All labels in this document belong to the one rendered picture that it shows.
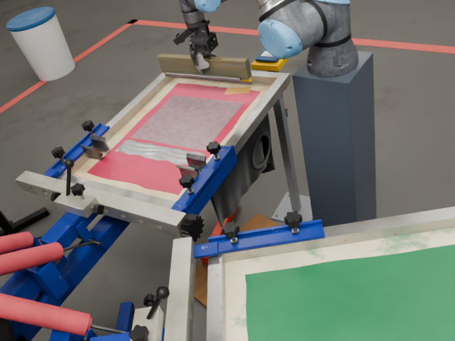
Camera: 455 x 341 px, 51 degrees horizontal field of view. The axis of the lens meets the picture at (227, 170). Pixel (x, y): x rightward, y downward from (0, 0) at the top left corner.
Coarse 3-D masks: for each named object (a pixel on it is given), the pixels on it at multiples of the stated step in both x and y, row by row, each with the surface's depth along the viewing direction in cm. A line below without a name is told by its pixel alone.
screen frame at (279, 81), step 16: (160, 80) 204; (256, 80) 190; (272, 80) 186; (288, 80) 185; (144, 96) 196; (272, 96) 175; (128, 112) 189; (256, 112) 169; (112, 128) 183; (240, 128) 164; (256, 128) 168; (240, 144) 160; (80, 160) 172; (64, 176) 164; (112, 192) 152; (128, 192) 150
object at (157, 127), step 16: (176, 96) 197; (192, 96) 194; (208, 96) 192; (160, 112) 190; (176, 112) 187; (192, 112) 185; (144, 128) 184; (160, 128) 181; (176, 128) 179; (160, 144) 173; (112, 160) 172; (128, 160) 169; (144, 160) 167; (112, 176) 164; (128, 176) 162
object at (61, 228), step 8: (64, 216) 140; (72, 216) 139; (80, 216) 138; (96, 216) 144; (56, 224) 138; (64, 224) 137; (72, 224) 137; (88, 224) 142; (48, 232) 136; (56, 232) 135; (64, 232) 134; (72, 232) 137; (40, 240) 134; (48, 240) 133; (56, 240) 133; (64, 240) 135; (72, 240) 138
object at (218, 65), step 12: (168, 60) 189; (180, 60) 186; (204, 60) 180; (216, 60) 177; (228, 60) 174; (240, 60) 172; (192, 72) 187; (204, 72) 184; (216, 72) 181; (228, 72) 178; (240, 72) 175
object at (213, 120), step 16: (224, 96) 189; (240, 96) 186; (256, 96) 184; (208, 112) 182; (224, 112) 180; (240, 112) 177; (192, 128) 176; (208, 128) 174; (224, 128) 172; (176, 144) 171; (192, 144) 168; (208, 144) 166; (160, 160) 165; (144, 176) 160; (160, 176) 159; (176, 176) 157; (176, 192) 150
